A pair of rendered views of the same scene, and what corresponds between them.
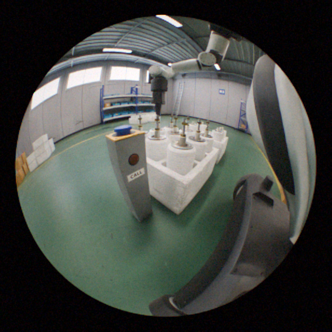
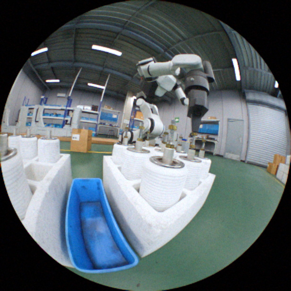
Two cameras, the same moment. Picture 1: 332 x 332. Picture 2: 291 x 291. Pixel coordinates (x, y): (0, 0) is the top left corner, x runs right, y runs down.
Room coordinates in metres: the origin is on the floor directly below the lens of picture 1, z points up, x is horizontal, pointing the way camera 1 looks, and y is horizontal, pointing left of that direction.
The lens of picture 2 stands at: (0.80, -0.03, 0.29)
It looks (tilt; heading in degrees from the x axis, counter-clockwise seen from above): 5 degrees down; 193
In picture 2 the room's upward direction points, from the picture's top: 9 degrees clockwise
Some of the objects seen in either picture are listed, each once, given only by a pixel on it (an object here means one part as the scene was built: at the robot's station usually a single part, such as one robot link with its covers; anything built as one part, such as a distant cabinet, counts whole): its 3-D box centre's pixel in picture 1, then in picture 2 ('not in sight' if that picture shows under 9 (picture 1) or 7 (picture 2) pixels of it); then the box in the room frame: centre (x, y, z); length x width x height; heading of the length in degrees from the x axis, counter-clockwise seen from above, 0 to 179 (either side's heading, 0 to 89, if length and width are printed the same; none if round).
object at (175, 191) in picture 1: (172, 161); (156, 186); (0.46, -0.04, 0.09); 0.39 x 0.39 x 0.18; 49
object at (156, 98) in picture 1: (159, 94); (196, 97); (0.54, 0.05, 0.46); 0.13 x 0.10 x 0.12; 172
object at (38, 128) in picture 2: not in sight; (55, 120); (0.05, -2.61, 0.45); 1.45 x 0.57 x 0.74; 139
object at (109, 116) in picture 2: not in sight; (108, 123); (-3.76, -3.82, 0.94); 1.40 x 0.70 x 1.88; 139
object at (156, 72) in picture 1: (156, 76); (199, 74); (0.53, 0.07, 0.57); 0.11 x 0.11 x 0.11; 68
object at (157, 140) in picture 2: not in sight; (165, 137); (-2.88, -0.10, 0.45); 1.51 x 0.57 x 0.74; 139
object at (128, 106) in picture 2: not in sight; (126, 114); (-5.31, -3.45, 2.00); 0.58 x 0.58 x 4.00; 49
